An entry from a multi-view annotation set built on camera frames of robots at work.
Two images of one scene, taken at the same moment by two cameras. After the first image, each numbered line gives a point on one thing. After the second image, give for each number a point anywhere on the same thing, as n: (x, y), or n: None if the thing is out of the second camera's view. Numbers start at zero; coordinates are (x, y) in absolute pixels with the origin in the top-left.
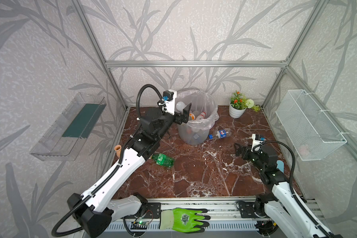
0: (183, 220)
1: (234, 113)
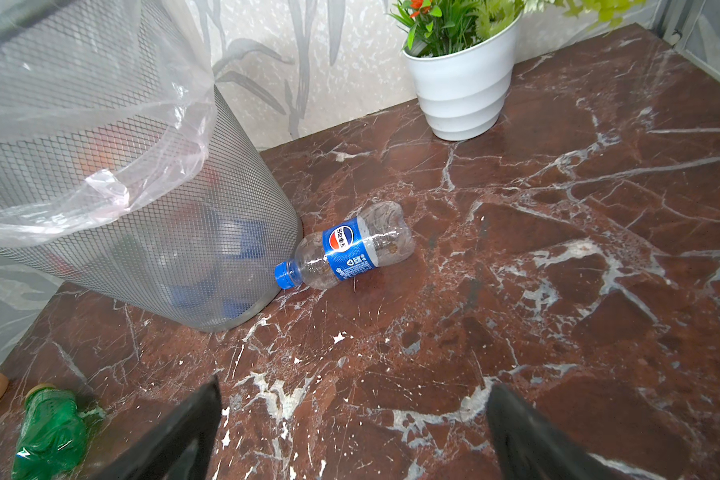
0: None
1: (464, 92)
